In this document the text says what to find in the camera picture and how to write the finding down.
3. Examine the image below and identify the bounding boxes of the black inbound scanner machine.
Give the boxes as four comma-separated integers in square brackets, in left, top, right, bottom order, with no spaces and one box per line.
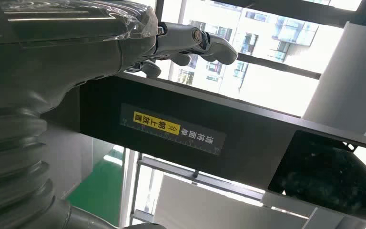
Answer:
[41,72,366,227]

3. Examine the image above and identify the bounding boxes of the black yellow label sticker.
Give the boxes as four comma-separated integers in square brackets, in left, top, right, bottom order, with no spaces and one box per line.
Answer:
[120,103,227,156]

